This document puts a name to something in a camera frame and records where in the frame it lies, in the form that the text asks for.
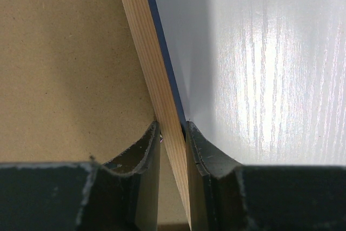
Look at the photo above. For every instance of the blue wooden picture frame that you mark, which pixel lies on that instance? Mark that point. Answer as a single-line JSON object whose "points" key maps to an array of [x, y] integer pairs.
{"points": [[145, 27]]}

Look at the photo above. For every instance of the brown cardboard backing board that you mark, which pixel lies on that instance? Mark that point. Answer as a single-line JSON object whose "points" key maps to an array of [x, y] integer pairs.
{"points": [[72, 89]]}

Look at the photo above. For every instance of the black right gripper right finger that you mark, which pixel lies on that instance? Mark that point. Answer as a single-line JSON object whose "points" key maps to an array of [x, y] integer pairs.
{"points": [[227, 195]]}

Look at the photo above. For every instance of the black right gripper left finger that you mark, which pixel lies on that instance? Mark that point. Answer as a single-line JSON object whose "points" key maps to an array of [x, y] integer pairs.
{"points": [[121, 194]]}

